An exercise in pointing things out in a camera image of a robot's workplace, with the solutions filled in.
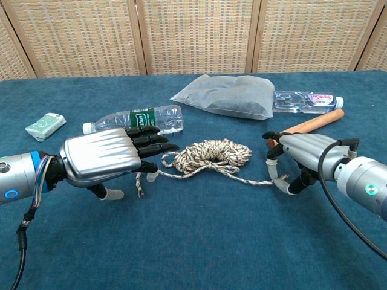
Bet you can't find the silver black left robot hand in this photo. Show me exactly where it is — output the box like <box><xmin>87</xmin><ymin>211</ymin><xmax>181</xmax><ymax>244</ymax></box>
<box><xmin>51</xmin><ymin>125</ymin><xmax>180</xmax><ymax>201</ymax></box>

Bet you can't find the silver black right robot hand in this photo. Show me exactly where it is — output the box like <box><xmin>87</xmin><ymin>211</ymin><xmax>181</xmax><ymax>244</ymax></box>
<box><xmin>261</xmin><ymin>130</ymin><xmax>346</xmax><ymax>196</ymax></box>

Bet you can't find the beige speckled rope bundle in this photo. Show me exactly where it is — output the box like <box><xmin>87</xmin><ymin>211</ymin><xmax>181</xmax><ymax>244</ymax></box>
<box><xmin>135</xmin><ymin>138</ymin><xmax>290</xmax><ymax>199</ymax></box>

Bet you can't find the round wooden rod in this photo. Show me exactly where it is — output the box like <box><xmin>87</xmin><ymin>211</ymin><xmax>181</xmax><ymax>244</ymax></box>
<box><xmin>266</xmin><ymin>108</ymin><xmax>345</xmax><ymax>149</ymax></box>

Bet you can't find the red blue label water bottle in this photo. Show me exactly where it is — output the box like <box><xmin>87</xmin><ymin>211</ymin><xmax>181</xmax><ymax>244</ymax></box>
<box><xmin>273</xmin><ymin>89</ymin><xmax>345</xmax><ymax>115</ymax></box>

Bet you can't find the small pale green box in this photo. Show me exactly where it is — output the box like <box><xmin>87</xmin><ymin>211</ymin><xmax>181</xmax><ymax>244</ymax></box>
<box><xmin>25</xmin><ymin>112</ymin><xmax>67</xmax><ymax>143</ymax></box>

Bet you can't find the green label water bottle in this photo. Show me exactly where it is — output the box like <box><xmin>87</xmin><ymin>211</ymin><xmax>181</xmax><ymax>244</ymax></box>
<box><xmin>82</xmin><ymin>104</ymin><xmax>184</xmax><ymax>136</ymax></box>

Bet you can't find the translucent bag of dark grains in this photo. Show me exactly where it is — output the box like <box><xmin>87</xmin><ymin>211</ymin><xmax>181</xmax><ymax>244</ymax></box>
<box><xmin>169</xmin><ymin>74</ymin><xmax>276</xmax><ymax>121</ymax></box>

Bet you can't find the teal table cloth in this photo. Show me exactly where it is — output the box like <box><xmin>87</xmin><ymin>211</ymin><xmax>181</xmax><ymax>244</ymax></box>
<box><xmin>0</xmin><ymin>70</ymin><xmax>387</xmax><ymax>290</ymax></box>

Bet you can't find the woven wood-framed folding screen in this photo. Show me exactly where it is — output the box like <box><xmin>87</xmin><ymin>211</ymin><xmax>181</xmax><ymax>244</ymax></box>
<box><xmin>0</xmin><ymin>0</ymin><xmax>387</xmax><ymax>82</ymax></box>

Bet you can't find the black right hand cable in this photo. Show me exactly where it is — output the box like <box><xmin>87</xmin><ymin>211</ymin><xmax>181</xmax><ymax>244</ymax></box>
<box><xmin>320</xmin><ymin>138</ymin><xmax>387</xmax><ymax>261</ymax></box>

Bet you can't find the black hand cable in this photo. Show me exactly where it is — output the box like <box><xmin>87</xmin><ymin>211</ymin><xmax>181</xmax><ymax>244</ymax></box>
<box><xmin>320</xmin><ymin>138</ymin><xmax>387</xmax><ymax>261</ymax></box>
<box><xmin>8</xmin><ymin>155</ymin><xmax>53</xmax><ymax>290</ymax></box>

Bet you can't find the black left hand cable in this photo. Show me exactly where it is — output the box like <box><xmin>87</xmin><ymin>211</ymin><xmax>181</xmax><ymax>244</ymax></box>
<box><xmin>8</xmin><ymin>155</ymin><xmax>53</xmax><ymax>290</ymax></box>

